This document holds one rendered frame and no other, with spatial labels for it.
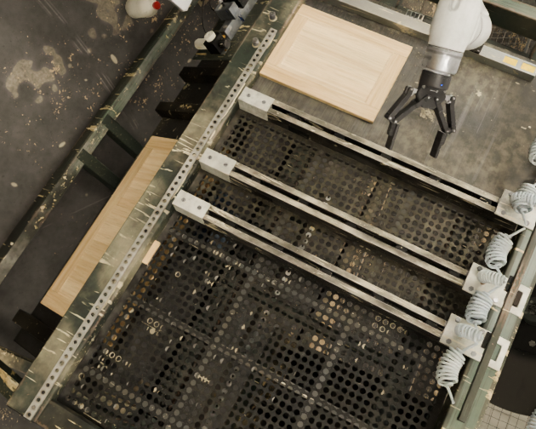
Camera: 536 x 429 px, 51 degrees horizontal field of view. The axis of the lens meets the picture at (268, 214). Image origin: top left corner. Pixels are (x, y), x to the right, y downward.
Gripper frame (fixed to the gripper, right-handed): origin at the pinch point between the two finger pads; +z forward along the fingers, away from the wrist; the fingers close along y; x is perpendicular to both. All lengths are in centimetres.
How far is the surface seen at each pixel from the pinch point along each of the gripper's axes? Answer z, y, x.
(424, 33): -29, -37, -81
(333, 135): 12, -1, -57
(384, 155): 14, -18, -47
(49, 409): 106, 83, -19
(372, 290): 51, -12, -15
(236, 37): -10, 32, -102
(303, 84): 0, 7, -81
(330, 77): -5, -3, -80
